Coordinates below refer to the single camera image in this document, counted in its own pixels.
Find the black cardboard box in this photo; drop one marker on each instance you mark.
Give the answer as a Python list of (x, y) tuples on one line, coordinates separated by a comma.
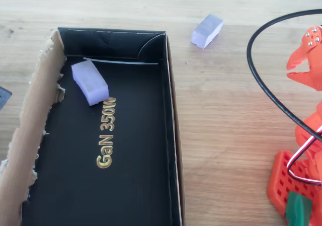
[(105, 140)]

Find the green table clamp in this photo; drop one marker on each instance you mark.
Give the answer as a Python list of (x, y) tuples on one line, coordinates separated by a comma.
[(298, 208)]

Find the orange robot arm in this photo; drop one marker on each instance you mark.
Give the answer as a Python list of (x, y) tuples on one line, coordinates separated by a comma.
[(279, 175)]

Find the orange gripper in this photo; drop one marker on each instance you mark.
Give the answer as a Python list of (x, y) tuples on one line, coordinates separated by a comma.
[(312, 38)]

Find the pale purple foam block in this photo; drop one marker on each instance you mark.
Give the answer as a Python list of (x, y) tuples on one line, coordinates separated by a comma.
[(207, 31), (89, 82)]

